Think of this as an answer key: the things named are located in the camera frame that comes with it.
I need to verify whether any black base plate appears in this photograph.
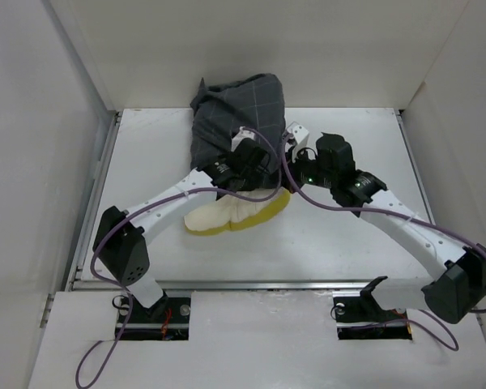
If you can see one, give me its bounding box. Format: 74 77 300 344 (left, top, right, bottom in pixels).
120 296 191 341
330 296 412 340

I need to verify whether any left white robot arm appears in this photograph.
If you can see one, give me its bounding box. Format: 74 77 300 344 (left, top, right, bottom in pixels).
92 138 278 322

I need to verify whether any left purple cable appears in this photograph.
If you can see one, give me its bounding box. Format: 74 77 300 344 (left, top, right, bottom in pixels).
76 126 284 385

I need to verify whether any front aluminium rail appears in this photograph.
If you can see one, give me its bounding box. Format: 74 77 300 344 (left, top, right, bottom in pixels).
66 278 431 291

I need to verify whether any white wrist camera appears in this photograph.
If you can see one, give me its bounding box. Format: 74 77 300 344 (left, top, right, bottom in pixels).
231 126 255 152
286 122 309 148

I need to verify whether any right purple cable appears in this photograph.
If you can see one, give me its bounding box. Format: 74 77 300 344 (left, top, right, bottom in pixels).
279 133 486 352

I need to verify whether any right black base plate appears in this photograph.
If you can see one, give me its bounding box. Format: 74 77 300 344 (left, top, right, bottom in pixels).
330 296 412 340

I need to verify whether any purple cable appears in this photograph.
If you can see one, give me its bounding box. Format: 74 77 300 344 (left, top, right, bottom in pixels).
76 126 284 385
279 133 486 352

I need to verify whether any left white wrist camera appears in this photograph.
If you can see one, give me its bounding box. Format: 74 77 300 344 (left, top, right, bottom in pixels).
231 126 255 152

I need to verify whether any dark plaid pillowcase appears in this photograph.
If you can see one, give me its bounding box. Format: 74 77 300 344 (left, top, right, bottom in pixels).
190 73 286 169

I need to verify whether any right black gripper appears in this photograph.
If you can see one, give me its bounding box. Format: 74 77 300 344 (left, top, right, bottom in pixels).
268 145 336 195

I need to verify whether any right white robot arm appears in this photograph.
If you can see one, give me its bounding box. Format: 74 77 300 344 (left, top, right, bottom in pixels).
281 126 486 324

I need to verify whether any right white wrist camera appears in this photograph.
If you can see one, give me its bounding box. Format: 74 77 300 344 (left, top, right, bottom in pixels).
286 122 309 148

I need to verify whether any cream pillow with yellow edge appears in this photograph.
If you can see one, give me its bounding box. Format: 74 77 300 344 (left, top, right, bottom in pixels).
184 189 291 236

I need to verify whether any left aluminium rail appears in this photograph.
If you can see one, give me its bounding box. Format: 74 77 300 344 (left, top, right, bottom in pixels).
60 112 122 292

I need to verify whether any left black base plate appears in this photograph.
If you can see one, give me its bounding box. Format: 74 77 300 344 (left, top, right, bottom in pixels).
120 296 191 341

